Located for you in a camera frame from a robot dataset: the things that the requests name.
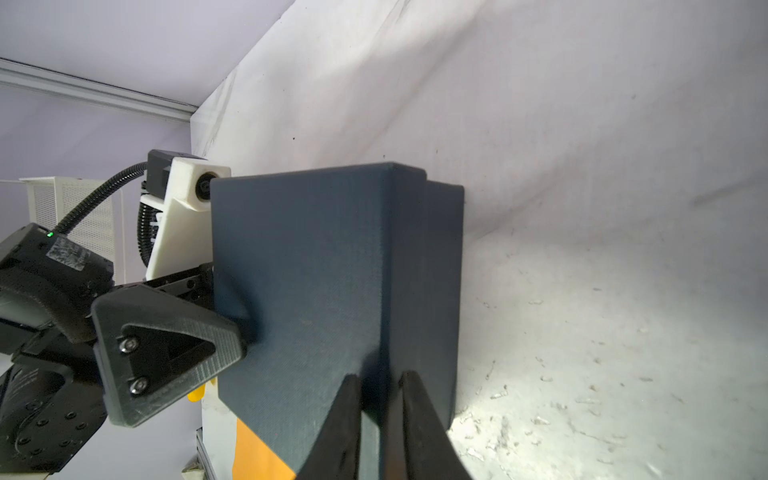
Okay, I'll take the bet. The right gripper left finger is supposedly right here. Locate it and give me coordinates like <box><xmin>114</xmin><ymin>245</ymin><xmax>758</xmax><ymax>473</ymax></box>
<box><xmin>295</xmin><ymin>374</ymin><xmax>362</xmax><ymax>480</ymax></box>

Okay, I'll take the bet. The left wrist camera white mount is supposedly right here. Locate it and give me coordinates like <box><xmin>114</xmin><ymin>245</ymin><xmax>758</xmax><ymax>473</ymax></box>
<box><xmin>140</xmin><ymin>149</ymin><xmax>231</xmax><ymax>280</ymax></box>

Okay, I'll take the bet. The lower white wire shelf basket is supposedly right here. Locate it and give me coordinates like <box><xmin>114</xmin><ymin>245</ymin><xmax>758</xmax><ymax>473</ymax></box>
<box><xmin>20</xmin><ymin>176</ymin><xmax>127</xmax><ymax>284</ymax></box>

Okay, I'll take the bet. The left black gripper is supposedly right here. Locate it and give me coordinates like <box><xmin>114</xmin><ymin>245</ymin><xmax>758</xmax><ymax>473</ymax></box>
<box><xmin>1</xmin><ymin>223</ymin><xmax>246</xmax><ymax>474</ymax></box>

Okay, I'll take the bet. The dark blue gift box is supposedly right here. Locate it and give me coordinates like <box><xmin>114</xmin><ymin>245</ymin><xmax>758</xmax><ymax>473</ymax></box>
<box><xmin>212</xmin><ymin>163</ymin><xmax>465</xmax><ymax>479</ymax></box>

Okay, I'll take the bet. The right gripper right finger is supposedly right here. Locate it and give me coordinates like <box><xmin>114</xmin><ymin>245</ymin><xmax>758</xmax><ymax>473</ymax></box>
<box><xmin>400</xmin><ymin>370</ymin><xmax>471</xmax><ymax>480</ymax></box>

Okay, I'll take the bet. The yellow banana left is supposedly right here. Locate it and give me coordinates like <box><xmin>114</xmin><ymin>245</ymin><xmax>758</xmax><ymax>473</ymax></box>
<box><xmin>187</xmin><ymin>384</ymin><xmax>206</xmax><ymax>403</ymax></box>

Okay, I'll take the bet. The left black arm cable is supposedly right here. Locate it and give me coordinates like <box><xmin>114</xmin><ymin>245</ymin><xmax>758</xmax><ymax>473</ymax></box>
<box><xmin>52</xmin><ymin>161</ymin><xmax>149</xmax><ymax>236</ymax></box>

